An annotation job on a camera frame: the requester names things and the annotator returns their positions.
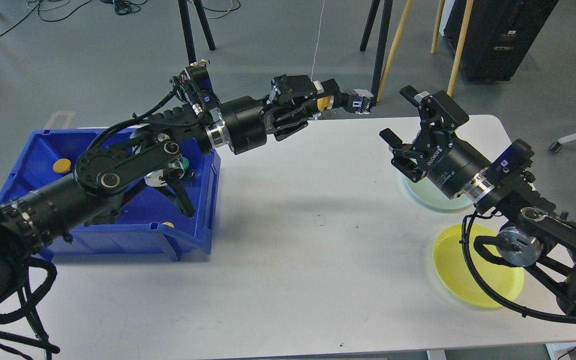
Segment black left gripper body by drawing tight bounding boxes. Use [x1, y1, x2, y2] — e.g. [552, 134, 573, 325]
[205, 75, 319, 155]

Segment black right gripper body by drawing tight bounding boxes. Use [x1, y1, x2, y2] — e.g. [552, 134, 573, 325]
[391, 91, 495, 204]

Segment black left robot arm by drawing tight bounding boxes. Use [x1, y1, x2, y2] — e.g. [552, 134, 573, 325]
[0, 60, 364, 359]

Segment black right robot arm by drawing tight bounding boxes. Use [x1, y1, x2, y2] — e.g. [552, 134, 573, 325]
[379, 85, 576, 324]

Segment light green plate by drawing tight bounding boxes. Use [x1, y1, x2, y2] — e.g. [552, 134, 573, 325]
[401, 175, 473, 214]

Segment green push button right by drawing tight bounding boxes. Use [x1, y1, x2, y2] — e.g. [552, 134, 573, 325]
[179, 156, 195, 182]

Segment yellow plate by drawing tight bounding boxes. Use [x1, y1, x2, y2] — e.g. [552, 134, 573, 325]
[432, 224, 525, 309]

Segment black tripod right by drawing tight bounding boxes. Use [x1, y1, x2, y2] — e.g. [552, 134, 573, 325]
[359, 0, 393, 103]

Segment black tripod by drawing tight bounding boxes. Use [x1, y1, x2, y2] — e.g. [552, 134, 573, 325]
[177, 0, 217, 66]
[359, 0, 393, 103]

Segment wooden easel legs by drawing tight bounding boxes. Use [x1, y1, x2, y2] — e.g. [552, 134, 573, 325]
[375, 0, 476, 101]

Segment black cabinet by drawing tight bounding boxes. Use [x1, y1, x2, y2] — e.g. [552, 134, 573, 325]
[459, 0, 558, 82]

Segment white chair base leg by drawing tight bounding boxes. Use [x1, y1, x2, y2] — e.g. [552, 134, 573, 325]
[548, 133, 576, 154]

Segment black tripod left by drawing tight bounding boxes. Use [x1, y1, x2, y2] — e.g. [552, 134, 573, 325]
[177, 0, 217, 66]

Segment blue plastic bin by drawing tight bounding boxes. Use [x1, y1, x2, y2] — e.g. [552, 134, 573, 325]
[0, 127, 221, 261]

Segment white power cable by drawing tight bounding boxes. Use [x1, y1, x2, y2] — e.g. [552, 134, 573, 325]
[310, 0, 327, 81]

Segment black floor cables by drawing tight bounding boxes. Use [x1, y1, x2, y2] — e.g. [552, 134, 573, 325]
[0, 0, 243, 68]

